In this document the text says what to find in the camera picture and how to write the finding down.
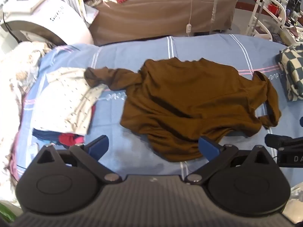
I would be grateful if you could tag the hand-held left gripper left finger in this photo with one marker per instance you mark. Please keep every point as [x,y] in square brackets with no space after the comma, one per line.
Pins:
[98,144]

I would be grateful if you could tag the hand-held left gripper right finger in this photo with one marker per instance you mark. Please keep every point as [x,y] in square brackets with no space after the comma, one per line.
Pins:
[208,146]

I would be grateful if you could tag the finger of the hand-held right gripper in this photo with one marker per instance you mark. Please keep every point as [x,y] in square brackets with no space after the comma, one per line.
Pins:
[274,140]

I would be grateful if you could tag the brown sweater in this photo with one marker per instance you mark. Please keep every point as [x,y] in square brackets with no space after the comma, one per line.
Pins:
[189,94]

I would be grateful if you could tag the red garment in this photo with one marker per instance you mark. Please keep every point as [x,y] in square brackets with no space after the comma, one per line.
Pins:
[69,139]

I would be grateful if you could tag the navy garment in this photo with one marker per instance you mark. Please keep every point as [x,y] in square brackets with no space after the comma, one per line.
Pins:
[45,134]

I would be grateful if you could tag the white patterned garment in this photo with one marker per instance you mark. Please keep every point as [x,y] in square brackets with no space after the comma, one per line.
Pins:
[64,99]

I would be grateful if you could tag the checkered cloth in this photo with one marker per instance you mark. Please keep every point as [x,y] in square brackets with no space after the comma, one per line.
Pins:
[293,71]

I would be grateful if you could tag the blue striped blanket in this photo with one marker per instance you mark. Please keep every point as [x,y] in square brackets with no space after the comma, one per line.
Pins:
[213,47]

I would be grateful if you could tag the fuzzy beige blanket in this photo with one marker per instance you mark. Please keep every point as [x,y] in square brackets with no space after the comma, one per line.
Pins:
[19,75]

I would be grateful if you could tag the green thing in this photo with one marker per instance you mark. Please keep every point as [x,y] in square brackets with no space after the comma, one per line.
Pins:
[6,214]

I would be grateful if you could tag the white rack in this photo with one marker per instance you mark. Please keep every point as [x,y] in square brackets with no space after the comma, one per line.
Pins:
[260,21]

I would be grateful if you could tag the dark bottle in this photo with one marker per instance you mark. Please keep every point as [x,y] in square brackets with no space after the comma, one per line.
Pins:
[292,8]

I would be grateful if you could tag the white machine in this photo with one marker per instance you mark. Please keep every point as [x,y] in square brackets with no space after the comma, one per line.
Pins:
[47,16]

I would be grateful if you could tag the bed with brown cover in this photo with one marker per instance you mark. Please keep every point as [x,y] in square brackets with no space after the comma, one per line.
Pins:
[153,16]

